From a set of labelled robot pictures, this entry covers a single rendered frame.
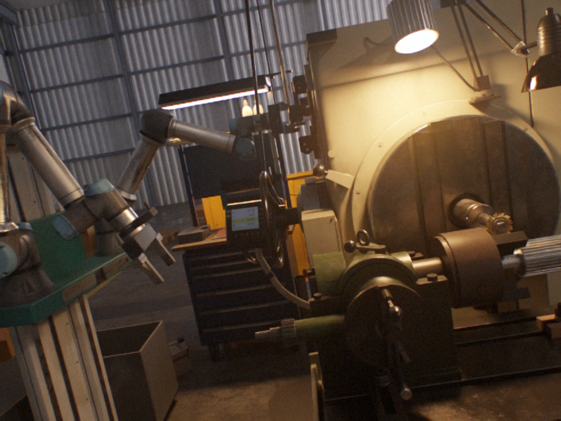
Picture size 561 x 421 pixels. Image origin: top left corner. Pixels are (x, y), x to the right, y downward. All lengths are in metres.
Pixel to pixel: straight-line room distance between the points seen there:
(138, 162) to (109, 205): 0.70
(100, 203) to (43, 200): 0.61
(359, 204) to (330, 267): 0.39
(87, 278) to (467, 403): 1.24
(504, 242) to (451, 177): 0.30
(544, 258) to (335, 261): 0.50
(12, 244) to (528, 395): 1.29
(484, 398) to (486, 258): 0.30
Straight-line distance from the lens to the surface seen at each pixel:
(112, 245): 1.90
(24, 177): 1.89
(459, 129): 1.35
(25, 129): 1.48
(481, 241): 1.12
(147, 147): 1.98
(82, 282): 1.65
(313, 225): 1.32
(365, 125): 1.40
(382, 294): 0.90
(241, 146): 1.78
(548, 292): 1.70
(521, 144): 1.44
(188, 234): 3.33
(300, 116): 1.65
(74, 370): 2.03
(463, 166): 1.36
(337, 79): 1.40
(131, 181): 2.01
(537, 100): 1.57
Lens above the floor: 1.61
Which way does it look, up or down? 9 degrees down
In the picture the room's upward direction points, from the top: 10 degrees counter-clockwise
